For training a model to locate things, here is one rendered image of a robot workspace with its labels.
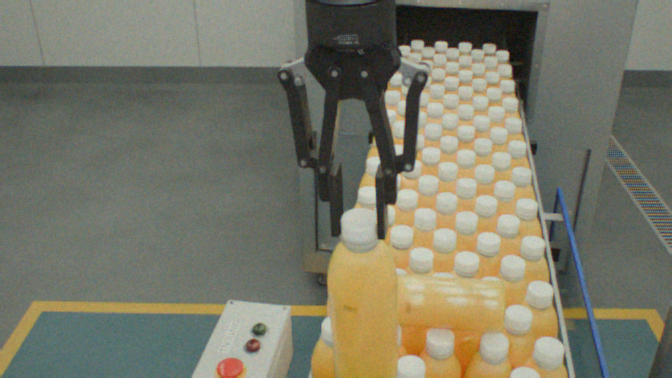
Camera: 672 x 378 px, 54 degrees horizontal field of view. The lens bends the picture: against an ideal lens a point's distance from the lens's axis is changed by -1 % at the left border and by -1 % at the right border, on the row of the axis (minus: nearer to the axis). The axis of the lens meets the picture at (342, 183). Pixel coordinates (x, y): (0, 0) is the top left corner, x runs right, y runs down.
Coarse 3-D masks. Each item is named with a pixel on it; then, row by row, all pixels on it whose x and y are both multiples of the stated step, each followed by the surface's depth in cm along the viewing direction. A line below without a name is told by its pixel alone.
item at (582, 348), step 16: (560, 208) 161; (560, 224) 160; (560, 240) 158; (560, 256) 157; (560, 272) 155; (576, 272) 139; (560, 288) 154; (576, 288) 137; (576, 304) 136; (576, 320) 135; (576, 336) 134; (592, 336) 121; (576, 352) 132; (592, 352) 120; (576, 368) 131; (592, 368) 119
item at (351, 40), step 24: (312, 0) 55; (384, 0) 53; (312, 24) 55; (336, 24) 53; (360, 24) 53; (384, 24) 54; (312, 48) 57; (336, 48) 54; (360, 48) 54; (384, 48) 56; (312, 72) 58; (384, 72) 57; (360, 96) 59
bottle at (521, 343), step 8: (504, 328) 100; (512, 336) 99; (520, 336) 99; (528, 336) 99; (512, 344) 98; (520, 344) 98; (528, 344) 98; (512, 352) 98; (520, 352) 98; (528, 352) 98; (512, 360) 99; (520, 360) 98
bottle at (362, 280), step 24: (336, 264) 68; (360, 264) 66; (384, 264) 67; (336, 288) 68; (360, 288) 67; (384, 288) 67; (336, 312) 70; (360, 312) 68; (384, 312) 69; (336, 336) 72; (360, 336) 70; (384, 336) 71; (336, 360) 74; (360, 360) 71; (384, 360) 72
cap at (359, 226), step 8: (360, 208) 68; (344, 216) 67; (352, 216) 67; (360, 216) 67; (368, 216) 67; (376, 216) 67; (344, 224) 66; (352, 224) 66; (360, 224) 66; (368, 224) 65; (376, 224) 66; (344, 232) 66; (352, 232) 65; (360, 232) 65; (368, 232) 65; (376, 232) 66; (352, 240) 66; (360, 240) 65; (368, 240) 66
